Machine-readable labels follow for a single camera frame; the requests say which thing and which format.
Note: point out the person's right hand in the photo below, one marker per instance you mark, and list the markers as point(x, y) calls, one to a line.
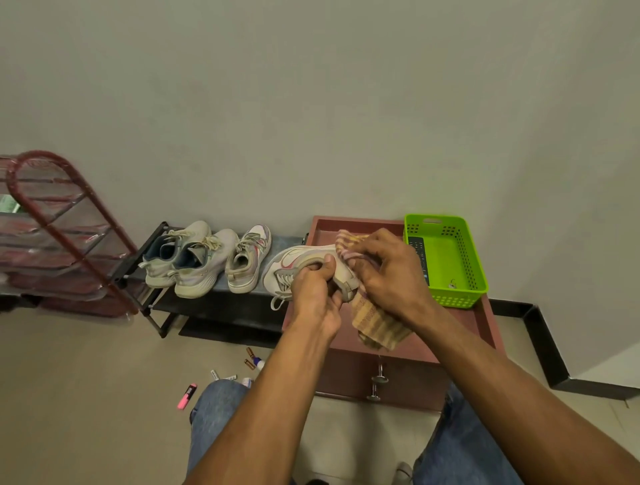
point(400, 280)

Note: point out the person's left hand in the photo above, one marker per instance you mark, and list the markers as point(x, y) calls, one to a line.
point(312, 300)

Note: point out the black remote control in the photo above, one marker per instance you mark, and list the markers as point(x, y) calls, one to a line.
point(419, 247)

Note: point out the white pink sneaker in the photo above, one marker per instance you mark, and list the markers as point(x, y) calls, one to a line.
point(280, 267)
point(245, 275)

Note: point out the striped yellow cleaning cloth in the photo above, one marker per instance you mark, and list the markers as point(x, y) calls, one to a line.
point(375, 327)

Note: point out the white orange glue tube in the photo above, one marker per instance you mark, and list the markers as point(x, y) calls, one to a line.
point(259, 364)

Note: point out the grey-blue sneaker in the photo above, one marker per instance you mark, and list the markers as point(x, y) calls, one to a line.
point(220, 250)
point(199, 232)

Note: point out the red-brown drawer cabinet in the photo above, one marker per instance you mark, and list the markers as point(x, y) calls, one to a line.
point(415, 385)

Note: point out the pink highlighter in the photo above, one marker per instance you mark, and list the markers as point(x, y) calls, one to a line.
point(187, 396)

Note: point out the person's right forearm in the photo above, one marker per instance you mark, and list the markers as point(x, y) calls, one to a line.
point(520, 404)

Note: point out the person's left forearm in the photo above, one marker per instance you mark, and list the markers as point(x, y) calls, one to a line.
point(265, 419)

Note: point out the person's right leg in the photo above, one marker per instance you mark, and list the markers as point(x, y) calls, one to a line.
point(460, 449)

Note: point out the person's grey slipper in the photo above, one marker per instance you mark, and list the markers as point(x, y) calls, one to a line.
point(402, 474)

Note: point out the green plastic basket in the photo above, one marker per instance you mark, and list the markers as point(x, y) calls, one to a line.
point(450, 250)

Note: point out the black shoe rack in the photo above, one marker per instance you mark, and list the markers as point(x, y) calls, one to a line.
point(240, 312)

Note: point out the black baseboard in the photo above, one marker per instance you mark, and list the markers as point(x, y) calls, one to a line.
point(545, 345)

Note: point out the red metal rack plastic-wrapped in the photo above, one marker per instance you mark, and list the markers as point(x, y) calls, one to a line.
point(55, 255)

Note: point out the green white packet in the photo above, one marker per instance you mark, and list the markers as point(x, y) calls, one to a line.
point(9, 204)

